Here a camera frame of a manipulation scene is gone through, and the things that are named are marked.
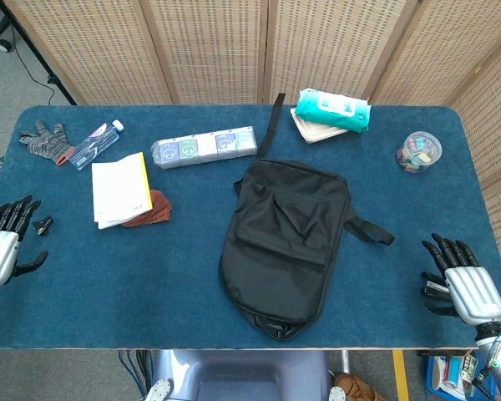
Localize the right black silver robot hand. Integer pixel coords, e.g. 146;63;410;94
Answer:
420;232;501;327

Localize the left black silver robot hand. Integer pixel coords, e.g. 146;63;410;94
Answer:
0;195;49;289

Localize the white yellow notebook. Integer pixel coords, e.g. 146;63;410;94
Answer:
91;151;154;230

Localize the black fabric backpack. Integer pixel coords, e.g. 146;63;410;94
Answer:
218;93;396;342

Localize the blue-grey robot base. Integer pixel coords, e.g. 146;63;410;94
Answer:
144;349;331;401

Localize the small black binder clip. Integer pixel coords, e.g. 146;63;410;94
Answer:
32;216;54;236

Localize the blue bin with clutter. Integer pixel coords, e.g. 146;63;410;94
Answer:
425;353;485;401

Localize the grey striped work glove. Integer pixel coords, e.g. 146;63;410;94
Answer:
18;120;76;166

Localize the clear plastic water bottle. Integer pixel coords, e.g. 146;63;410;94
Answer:
68;119;124;171

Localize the clear jar of coloured clips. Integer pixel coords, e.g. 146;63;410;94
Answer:
396;130;443;175

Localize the brown leather shoe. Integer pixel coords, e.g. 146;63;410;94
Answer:
331;373;389;401

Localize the rust brown cloth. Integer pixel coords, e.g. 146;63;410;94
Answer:
122;189;173;228

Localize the black stand leg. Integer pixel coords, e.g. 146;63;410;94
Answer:
6;16;77;105

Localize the beige flat lunch box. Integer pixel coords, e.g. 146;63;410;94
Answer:
291;107;352;145

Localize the wrapped row of tissue boxes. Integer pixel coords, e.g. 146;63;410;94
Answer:
151;126;259;170

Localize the teal wet wipes pack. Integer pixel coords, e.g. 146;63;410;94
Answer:
295;88;372;134

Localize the woven rattan folding screen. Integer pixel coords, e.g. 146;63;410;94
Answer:
2;0;501;302

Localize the black floor cable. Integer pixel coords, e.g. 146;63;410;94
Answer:
13;24;56;105

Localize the cable bundle under table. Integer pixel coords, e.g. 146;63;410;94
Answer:
119;349;154;401

